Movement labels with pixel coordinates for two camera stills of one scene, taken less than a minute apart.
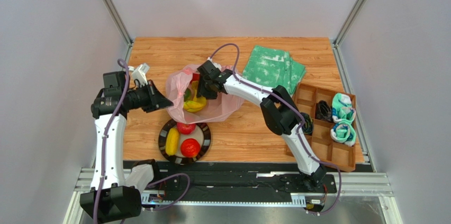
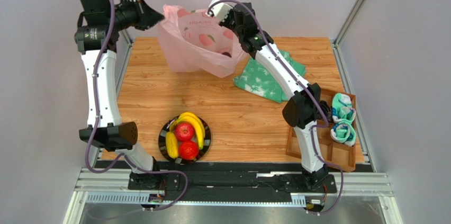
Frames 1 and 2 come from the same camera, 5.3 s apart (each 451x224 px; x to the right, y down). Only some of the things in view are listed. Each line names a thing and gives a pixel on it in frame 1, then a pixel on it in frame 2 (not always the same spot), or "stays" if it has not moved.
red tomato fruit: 190,148 stays
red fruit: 196,77 -> 227,54
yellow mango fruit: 172,141 stays
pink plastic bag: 216,109 -> 191,42
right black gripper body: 207,80 -> 230,21
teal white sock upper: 342,108 stays
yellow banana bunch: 198,102 -> 192,118
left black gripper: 155,100 -> 146,17
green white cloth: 270,68 stays
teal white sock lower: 344,132 stays
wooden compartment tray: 316,106 stays
